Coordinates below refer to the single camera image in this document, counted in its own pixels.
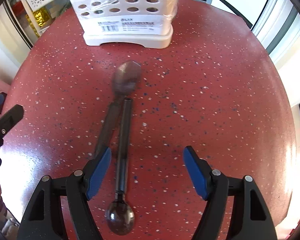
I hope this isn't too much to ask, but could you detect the white plastic utensil holder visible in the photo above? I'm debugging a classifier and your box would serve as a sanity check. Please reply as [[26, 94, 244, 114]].
[[70, 0, 178, 49]]

